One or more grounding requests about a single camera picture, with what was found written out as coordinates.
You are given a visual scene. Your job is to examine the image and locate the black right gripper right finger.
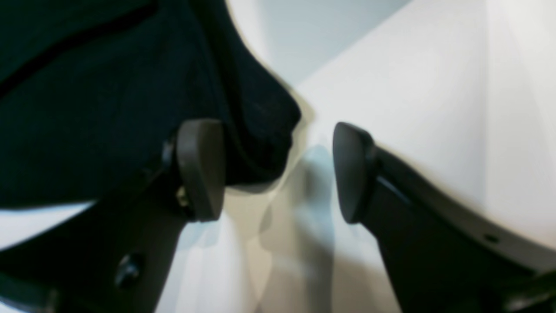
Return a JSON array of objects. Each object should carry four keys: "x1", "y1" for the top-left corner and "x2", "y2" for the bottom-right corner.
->
[{"x1": 332, "y1": 123, "x2": 556, "y2": 313}]

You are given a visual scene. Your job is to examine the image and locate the black T-shirt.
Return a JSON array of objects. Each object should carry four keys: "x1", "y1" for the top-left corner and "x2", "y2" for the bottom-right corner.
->
[{"x1": 0, "y1": 0, "x2": 301, "y2": 209}]

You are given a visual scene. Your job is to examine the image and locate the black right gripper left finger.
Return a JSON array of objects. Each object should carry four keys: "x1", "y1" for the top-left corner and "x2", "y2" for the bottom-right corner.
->
[{"x1": 0, "y1": 120, "x2": 226, "y2": 313}]

